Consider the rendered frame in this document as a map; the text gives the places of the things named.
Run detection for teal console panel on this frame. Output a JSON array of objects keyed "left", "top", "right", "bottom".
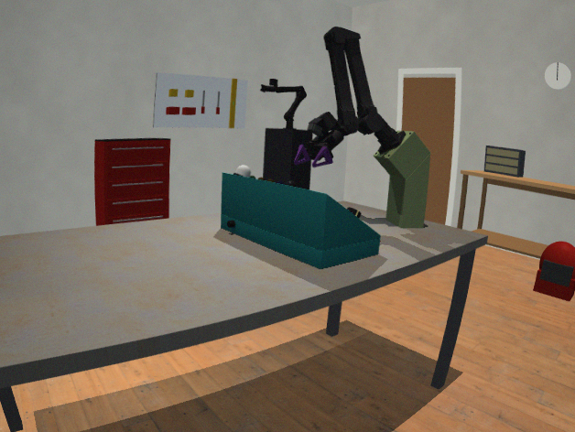
[{"left": 221, "top": 165, "right": 381, "bottom": 269}]

